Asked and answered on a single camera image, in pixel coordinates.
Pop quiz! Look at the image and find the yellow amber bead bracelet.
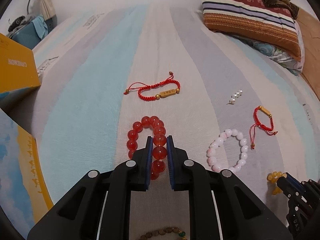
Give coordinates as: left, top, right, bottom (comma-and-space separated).
267, 171, 288, 196

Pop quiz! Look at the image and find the red bead bracelet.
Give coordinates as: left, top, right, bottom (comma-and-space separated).
126, 115, 168, 181

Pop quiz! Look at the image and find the striped folded quilt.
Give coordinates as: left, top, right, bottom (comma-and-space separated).
202, 0, 301, 61

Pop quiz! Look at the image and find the striped bed sheet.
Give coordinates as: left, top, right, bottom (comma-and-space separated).
22, 3, 320, 240

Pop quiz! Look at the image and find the red cord gold tube bracelet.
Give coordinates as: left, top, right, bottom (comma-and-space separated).
123, 71, 181, 102

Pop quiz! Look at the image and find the floral pillow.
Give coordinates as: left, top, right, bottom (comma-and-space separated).
233, 20, 305, 75

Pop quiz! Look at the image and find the small red cord gold bracelet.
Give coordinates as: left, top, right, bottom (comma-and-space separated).
249, 105, 278, 151

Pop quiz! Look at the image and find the beige curtain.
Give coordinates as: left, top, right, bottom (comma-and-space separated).
39, 0, 56, 21

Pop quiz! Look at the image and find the wooden headboard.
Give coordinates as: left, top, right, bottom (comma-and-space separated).
297, 9, 320, 99

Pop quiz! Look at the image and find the yellow blue cardboard box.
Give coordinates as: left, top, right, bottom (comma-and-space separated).
1, 35, 53, 239

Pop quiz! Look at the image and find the teal suitcase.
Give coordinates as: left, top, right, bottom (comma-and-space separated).
7, 15, 49, 49

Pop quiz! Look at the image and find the brown wooden bead bracelet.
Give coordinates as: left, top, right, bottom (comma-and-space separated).
138, 226, 188, 240

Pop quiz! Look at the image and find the pink white bead bracelet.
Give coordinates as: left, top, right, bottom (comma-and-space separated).
206, 128, 249, 173

